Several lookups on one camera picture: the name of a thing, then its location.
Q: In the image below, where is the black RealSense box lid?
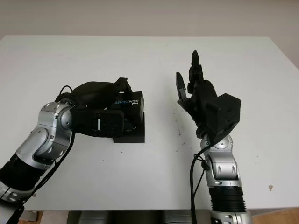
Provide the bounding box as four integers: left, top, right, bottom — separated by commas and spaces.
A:
109, 91, 145, 128

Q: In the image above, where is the dark grey robot torso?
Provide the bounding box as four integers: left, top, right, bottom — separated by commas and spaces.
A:
67, 211, 211, 224

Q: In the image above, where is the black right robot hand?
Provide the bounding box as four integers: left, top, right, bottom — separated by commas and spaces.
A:
175, 50, 219, 138

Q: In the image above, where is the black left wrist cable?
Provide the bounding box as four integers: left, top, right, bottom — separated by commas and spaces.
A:
14, 85, 78, 224

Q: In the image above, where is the black camera box base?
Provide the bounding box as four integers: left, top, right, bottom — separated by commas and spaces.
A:
113, 111, 146, 144

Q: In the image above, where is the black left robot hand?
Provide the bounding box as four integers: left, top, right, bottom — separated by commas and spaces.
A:
70, 77, 134, 131

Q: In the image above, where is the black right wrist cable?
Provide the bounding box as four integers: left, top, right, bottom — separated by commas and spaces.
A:
189, 144, 210, 224

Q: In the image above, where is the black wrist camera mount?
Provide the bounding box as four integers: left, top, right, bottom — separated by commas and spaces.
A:
70, 108, 125, 138
206, 92, 242, 144

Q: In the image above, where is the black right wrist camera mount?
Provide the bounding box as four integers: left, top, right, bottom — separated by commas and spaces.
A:
206, 92, 242, 144

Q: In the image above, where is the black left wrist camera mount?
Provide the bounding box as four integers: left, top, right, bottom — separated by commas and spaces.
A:
70, 108, 125, 138

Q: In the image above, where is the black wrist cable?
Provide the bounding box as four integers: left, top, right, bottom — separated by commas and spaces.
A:
189, 144, 210, 224
14, 85, 78, 224

